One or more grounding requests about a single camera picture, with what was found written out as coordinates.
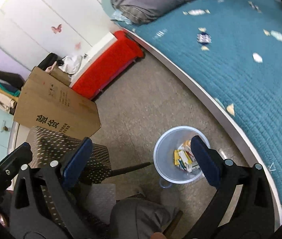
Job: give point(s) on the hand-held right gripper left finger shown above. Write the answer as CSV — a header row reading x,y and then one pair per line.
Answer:
x,y
77,161

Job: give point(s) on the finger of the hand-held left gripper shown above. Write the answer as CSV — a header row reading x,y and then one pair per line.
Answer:
x,y
9,166

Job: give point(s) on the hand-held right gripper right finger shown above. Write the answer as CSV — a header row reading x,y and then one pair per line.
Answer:
x,y
204,161

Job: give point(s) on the colourful wrappers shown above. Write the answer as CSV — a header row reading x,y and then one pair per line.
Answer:
x,y
188,163

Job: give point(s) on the orange packet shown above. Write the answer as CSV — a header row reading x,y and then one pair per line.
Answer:
x,y
187,145

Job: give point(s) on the yellow green packet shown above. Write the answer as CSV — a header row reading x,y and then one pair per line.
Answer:
x,y
177,157

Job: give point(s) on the translucent blue waste bin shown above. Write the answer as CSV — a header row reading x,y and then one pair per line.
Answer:
x,y
165,154

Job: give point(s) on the round table with dotted cloth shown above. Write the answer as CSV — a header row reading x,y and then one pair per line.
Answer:
x,y
49,144

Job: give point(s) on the small clear blue cup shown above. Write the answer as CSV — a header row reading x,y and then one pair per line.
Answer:
x,y
164,184

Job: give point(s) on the brown cardboard box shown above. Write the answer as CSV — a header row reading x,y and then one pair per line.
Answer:
x,y
56,109

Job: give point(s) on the assorted wardrobe garments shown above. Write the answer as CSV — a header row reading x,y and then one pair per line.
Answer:
x,y
1,92

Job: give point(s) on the person's leg in grey trousers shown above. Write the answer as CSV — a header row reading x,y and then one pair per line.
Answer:
x,y
141,216

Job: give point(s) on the blue quilted bedspread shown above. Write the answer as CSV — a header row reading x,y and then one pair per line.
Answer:
x,y
243,79

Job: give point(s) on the pink plastic item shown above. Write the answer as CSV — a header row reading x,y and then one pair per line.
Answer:
x,y
51,67

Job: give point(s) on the white plastic bag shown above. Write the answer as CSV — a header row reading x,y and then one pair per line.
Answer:
x,y
72,63

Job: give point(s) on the red bench with white top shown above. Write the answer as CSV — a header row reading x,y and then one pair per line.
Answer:
x,y
106,67

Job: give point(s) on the black bag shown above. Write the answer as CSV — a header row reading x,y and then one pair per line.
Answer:
x,y
47,59

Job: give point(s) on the small pink butterfly sticker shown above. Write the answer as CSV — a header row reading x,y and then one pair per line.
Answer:
x,y
77,45

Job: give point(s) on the large pink butterfly sticker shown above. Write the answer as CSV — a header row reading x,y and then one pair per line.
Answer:
x,y
56,28

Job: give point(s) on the light blue pillow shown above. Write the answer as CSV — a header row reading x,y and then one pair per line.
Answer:
x,y
119,17

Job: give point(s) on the teal and white bed frame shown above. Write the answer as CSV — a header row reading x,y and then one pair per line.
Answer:
x,y
205,89

